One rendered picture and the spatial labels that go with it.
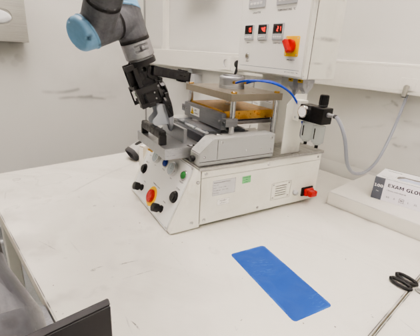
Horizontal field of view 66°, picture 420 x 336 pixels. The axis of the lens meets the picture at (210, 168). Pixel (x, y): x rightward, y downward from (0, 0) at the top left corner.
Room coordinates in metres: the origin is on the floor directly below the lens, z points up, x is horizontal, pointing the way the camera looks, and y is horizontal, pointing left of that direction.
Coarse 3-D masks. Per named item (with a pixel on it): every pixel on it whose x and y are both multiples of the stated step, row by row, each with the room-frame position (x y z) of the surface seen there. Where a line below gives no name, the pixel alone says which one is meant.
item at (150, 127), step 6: (144, 120) 0.94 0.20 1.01; (144, 126) 0.92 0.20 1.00; (150, 126) 0.88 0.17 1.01; (156, 126) 0.87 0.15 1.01; (144, 132) 0.94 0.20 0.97; (150, 132) 0.88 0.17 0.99; (156, 132) 0.84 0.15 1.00; (162, 132) 0.82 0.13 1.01; (162, 138) 0.82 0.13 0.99; (162, 144) 0.82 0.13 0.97
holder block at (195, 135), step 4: (180, 124) 0.98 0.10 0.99; (188, 128) 0.93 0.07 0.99; (188, 132) 0.92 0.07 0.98; (192, 132) 0.90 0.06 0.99; (196, 132) 0.89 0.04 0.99; (224, 132) 0.91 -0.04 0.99; (236, 132) 0.92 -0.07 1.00; (188, 136) 0.92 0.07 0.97; (192, 136) 0.90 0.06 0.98; (196, 136) 0.88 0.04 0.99; (200, 136) 0.86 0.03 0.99; (196, 140) 0.88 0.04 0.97
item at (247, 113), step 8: (200, 104) 1.01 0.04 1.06; (208, 104) 1.00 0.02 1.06; (216, 104) 1.01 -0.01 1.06; (224, 104) 1.02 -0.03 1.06; (240, 104) 1.04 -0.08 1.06; (248, 104) 1.05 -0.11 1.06; (224, 112) 0.89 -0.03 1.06; (240, 112) 0.91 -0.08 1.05; (248, 112) 0.93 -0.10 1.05; (256, 112) 0.94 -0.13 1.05; (264, 112) 0.96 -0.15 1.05; (240, 120) 0.92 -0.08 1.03; (248, 120) 0.93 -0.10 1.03; (256, 120) 0.95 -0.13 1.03; (264, 120) 0.96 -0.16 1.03
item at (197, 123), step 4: (184, 120) 1.00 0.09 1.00; (188, 120) 1.00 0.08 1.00; (192, 120) 1.01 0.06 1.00; (196, 120) 1.01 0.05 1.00; (192, 124) 0.95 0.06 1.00; (196, 124) 0.95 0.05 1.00; (200, 124) 0.96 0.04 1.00; (204, 124) 0.96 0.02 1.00; (200, 128) 0.90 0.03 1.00; (204, 128) 0.91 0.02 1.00; (208, 128) 0.91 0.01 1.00; (212, 128) 0.91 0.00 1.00; (216, 128) 0.91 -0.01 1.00
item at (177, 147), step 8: (176, 128) 0.90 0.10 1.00; (184, 128) 0.87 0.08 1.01; (144, 136) 0.92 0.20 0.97; (152, 136) 0.91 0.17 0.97; (168, 136) 0.92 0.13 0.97; (176, 136) 0.90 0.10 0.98; (184, 136) 0.85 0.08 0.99; (144, 144) 0.92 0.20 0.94; (152, 144) 0.86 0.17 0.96; (168, 144) 0.84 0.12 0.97; (176, 144) 0.84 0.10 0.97; (184, 144) 0.85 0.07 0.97; (192, 144) 0.85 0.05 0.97; (160, 152) 0.81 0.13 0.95; (168, 152) 0.79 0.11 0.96; (176, 152) 0.80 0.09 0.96; (184, 152) 0.82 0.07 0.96
